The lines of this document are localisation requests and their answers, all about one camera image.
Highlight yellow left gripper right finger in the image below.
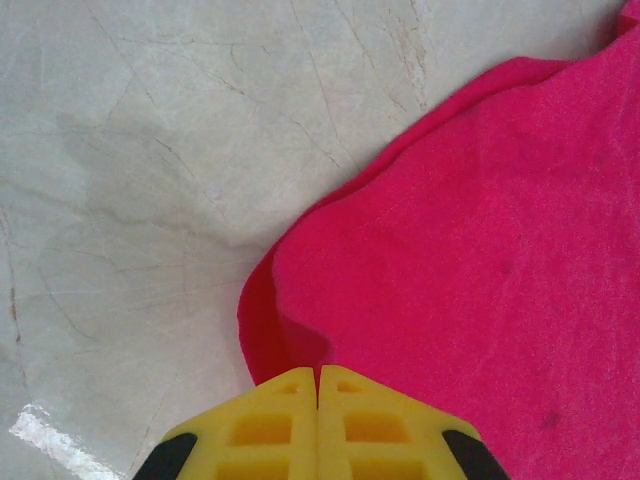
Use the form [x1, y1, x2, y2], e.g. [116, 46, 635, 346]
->
[318, 364, 510, 480]

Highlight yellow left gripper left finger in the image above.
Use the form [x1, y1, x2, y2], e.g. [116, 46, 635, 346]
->
[131, 366, 319, 480]

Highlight red t-shirt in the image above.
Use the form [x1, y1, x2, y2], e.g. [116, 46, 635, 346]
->
[237, 0, 640, 480]

